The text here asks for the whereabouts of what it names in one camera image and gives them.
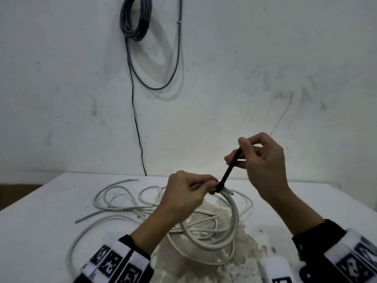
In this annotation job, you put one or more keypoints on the person's right hand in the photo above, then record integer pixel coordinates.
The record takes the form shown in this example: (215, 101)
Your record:
(268, 167)

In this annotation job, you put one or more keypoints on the person's left hand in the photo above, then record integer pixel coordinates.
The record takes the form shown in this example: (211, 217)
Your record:
(182, 197)

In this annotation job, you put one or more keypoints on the black cable tie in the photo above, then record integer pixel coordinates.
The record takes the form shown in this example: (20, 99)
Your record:
(228, 173)

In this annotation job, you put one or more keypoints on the person's right forearm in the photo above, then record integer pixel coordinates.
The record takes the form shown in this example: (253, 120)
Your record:
(297, 212)

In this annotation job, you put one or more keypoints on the person's left forearm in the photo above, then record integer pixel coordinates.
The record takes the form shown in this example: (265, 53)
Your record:
(153, 232)

